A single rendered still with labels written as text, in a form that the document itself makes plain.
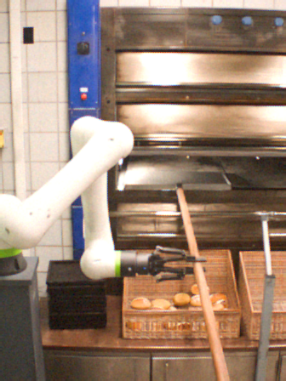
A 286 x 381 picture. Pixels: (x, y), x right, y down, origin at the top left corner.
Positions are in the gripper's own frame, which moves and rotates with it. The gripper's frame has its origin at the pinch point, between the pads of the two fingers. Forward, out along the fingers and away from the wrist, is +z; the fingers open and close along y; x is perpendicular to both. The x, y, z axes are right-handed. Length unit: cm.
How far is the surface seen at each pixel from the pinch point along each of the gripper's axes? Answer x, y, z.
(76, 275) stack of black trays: -71, 35, -51
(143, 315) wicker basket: -52, 47, -18
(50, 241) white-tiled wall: -100, 28, -68
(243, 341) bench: -49, 59, 28
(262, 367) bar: -39, 68, 37
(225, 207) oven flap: -102, 9, 24
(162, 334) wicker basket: -54, 58, -10
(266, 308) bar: -39, 37, 36
